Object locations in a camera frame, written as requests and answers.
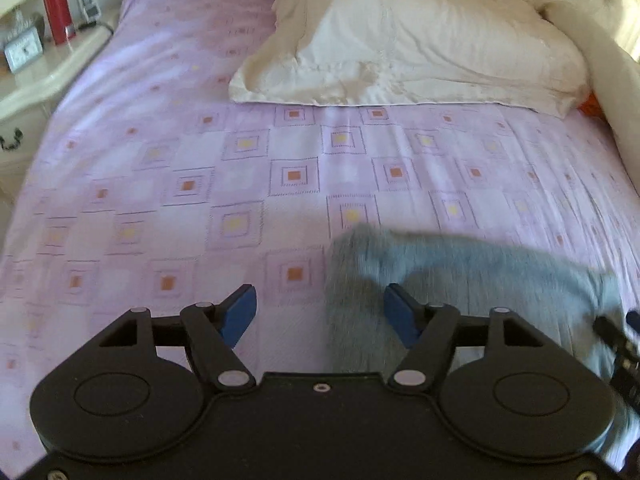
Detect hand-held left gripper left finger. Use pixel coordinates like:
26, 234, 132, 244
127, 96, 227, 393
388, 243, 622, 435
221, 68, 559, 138
95, 284, 258, 394

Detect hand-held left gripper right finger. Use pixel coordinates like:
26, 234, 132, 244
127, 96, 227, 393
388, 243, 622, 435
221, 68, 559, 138
384, 282, 548, 394

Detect grey pants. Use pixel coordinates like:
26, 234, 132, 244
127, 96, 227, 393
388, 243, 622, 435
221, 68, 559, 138
324, 224, 640, 461

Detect bed with pink patterned sheet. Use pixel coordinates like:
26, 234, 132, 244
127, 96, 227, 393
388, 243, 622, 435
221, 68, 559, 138
0, 0, 640, 466

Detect orange item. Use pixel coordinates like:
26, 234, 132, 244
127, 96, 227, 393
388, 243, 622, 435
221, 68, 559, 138
577, 92, 609, 121

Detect cream pillow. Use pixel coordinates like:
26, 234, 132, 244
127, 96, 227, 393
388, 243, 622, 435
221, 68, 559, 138
229, 0, 591, 120

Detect cream nightstand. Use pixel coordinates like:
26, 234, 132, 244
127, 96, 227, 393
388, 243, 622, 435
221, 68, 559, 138
0, 15, 121, 196

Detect white table clock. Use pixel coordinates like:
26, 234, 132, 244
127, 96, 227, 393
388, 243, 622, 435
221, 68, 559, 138
4, 27, 45, 73

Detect small white display device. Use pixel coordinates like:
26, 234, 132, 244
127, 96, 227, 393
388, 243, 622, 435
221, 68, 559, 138
75, 0, 104, 24

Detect red bottle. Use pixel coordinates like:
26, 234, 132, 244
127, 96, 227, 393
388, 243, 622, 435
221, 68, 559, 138
41, 0, 76, 46

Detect clear glass ornament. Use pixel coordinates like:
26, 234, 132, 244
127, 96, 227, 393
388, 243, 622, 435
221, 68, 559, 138
0, 7, 44, 41

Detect black cable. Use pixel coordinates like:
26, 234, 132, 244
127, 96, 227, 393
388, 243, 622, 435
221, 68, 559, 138
77, 20, 119, 37

